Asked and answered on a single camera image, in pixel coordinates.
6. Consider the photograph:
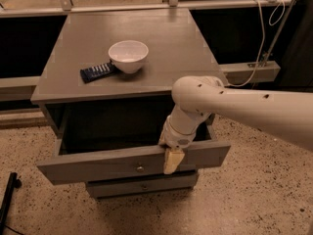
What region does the white bowl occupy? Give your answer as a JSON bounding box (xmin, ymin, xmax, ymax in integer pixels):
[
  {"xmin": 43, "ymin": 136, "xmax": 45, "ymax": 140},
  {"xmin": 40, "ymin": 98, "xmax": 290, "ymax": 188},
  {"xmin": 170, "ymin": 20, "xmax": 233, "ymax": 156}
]
[{"xmin": 108, "ymin": 40, "xmax": 149, "ymax": 73}]

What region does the grey metal railing frame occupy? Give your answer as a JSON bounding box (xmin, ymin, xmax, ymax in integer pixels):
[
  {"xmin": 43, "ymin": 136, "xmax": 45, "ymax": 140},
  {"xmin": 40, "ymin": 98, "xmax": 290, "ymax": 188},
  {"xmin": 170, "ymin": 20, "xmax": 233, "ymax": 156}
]
[{"xmin": 0, "ymin": 0, "xmax": 292, "ymax": 103}]

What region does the thin metal rod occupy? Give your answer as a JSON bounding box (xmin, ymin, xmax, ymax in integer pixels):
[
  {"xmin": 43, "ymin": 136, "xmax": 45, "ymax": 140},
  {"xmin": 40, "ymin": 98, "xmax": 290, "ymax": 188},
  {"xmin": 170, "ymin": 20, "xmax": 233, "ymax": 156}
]
[{"xmin": 250, "ymin": 0, "xmax": 296, "ymax": 86}]

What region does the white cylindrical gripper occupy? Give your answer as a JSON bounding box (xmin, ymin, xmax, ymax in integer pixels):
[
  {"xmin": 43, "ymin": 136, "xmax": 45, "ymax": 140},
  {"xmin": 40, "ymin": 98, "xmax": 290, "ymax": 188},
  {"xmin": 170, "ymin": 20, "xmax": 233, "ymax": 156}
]
[{"xmin": 158, "ymin": 105, "xmax": 210, "ymax": 174}]

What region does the grey top drawer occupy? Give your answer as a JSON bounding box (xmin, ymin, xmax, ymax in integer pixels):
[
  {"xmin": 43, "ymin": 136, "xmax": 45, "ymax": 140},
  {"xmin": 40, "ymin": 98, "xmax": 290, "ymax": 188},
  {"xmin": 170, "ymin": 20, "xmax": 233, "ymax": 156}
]
[{"xmin": 36, "ymin": 115, "xmax": 232, "ymax": 186}]

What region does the dark blue striped sponge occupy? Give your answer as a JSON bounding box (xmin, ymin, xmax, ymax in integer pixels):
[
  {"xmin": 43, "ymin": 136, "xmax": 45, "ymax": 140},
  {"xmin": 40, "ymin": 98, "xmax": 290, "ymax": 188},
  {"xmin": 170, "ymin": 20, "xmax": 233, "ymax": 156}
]
[{"xmin": 80, "ymin": 62, "xmax": 117, "ymax": 83}]

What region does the grey bottom drawer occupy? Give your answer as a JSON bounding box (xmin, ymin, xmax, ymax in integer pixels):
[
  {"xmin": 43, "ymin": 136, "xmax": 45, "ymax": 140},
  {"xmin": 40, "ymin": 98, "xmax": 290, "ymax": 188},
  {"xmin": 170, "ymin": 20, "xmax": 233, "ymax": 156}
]
[{"xmin": 86, "ymin": 170, "xmax": 199, "ymax": 199}]

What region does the white cable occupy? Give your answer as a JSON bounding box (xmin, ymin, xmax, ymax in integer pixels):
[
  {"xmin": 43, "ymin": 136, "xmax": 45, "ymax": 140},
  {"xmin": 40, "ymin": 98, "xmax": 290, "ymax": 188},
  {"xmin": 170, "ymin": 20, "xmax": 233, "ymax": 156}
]
[{"xmin": 226, "ymin": 0, "xmax": 286, "ymax": 89}]

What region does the grey wooden drawer cabinet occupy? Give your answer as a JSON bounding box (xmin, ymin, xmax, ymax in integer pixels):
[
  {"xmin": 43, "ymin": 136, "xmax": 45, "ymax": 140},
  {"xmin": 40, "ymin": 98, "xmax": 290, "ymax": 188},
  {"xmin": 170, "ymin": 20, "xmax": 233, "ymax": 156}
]
[{"xmin": 30, "ymin": 8, "xmax": 230, "ymax": 200}]

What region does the black stand leg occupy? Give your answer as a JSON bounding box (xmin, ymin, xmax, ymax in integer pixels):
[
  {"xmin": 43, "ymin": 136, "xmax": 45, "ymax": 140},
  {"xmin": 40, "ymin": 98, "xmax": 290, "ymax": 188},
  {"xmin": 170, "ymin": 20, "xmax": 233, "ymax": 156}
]
[{"xmin": 0, "ymin": 172, "xmax": 22, "ymax": 235}]

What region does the grey drawer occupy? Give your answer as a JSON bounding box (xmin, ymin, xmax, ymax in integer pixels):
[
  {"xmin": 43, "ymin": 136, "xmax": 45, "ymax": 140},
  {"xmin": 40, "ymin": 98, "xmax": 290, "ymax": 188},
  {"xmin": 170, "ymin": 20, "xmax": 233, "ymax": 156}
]
[
  {"xmin": 86, "ymin": 170, "xmax": 199, "ymax": 199},
  {"xmin": 36, "ymin": 115, "xmax": 232, "ymax": 186}
]

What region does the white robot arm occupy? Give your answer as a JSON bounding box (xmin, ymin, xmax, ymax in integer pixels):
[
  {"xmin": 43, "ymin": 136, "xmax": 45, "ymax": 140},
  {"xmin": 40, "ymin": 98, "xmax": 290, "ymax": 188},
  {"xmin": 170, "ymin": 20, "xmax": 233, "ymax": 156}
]
[{"xmin": 158, "ymin": 76, "xmax": 313, "ymax": 174}]

